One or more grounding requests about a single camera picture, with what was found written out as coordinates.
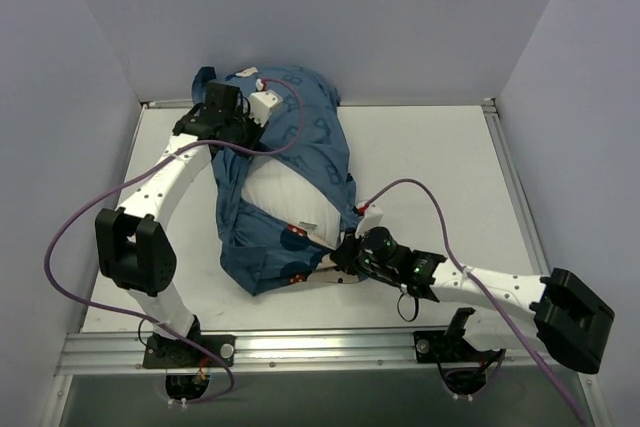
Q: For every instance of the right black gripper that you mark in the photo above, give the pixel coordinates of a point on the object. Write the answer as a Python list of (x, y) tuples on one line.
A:
[(345, 255)]

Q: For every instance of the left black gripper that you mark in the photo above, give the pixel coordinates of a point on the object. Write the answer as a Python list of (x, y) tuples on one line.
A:
[(245, 128)]

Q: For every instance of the white pillow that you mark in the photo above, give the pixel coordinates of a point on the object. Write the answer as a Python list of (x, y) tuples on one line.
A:
[(287, 196)]

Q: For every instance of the blue cartoon print pillowcase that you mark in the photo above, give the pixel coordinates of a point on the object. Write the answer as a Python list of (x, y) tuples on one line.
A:
[(258, 252)]

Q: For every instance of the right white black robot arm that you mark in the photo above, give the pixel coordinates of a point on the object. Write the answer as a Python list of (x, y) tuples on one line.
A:
[(557, 314)]

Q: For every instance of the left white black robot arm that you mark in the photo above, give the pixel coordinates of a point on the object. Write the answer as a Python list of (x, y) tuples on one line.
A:
[(133, 247)]

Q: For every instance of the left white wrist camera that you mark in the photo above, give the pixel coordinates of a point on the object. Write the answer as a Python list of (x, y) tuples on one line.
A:
[(263, 103)]

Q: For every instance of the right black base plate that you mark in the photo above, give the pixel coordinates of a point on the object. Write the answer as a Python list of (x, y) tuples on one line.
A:
[(432, 346)]

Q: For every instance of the aluminium front rail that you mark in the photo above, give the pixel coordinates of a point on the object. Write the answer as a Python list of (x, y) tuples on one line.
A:
[(255, 352)]

